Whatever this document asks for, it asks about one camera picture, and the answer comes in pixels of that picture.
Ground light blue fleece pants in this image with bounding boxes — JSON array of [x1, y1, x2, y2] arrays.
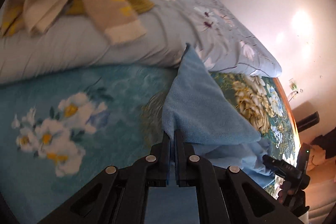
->
[[145, 45, 274, 223]]

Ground person's right hand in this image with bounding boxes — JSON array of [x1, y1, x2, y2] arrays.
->
[[277, 181, 292, 203]]

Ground orange wooden bed footboard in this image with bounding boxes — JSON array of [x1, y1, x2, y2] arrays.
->
[[273, 78, 301, 152]]

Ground black box on floor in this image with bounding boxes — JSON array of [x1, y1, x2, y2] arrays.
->
[[296, 111, 320, 132]]

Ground teal floral plush blanket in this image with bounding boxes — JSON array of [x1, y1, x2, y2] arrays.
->
[[0, 63, 301, 224]]

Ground grey-blue floral duvet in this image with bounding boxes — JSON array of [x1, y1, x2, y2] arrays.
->
[[1, 0, 281, 84]]

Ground olive green knit garment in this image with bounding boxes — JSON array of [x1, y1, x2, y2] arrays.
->
[[1, 0, 155, 37]]

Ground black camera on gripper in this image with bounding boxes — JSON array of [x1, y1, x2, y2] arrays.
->
[[296, 143, 311, 173]]

